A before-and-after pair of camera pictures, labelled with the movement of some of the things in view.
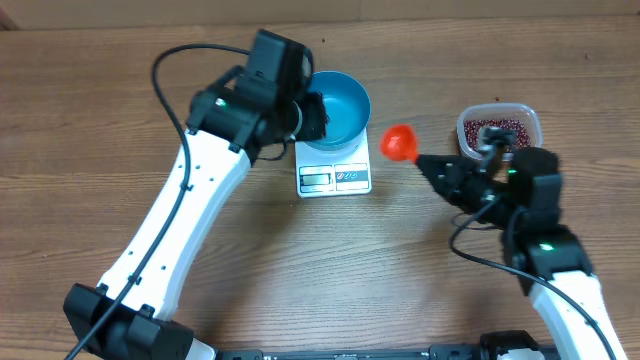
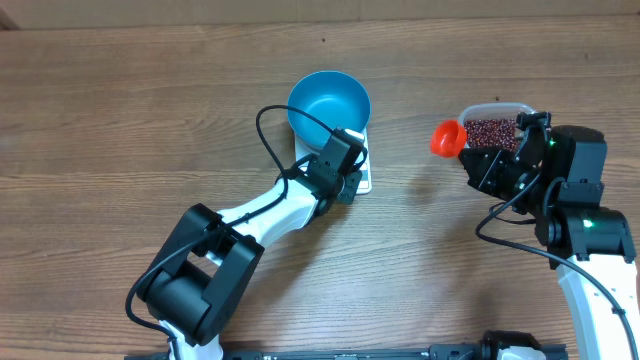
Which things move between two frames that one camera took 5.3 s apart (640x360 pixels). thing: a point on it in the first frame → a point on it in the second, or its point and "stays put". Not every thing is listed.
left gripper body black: (311, 124) → (347, 187)
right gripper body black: (451, 178) → (480, 166)
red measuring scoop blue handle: (399, 142) → (448, 138)
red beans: (473, 126) stays put
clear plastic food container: (472, 118) stays put
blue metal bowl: (348, 106) stays put
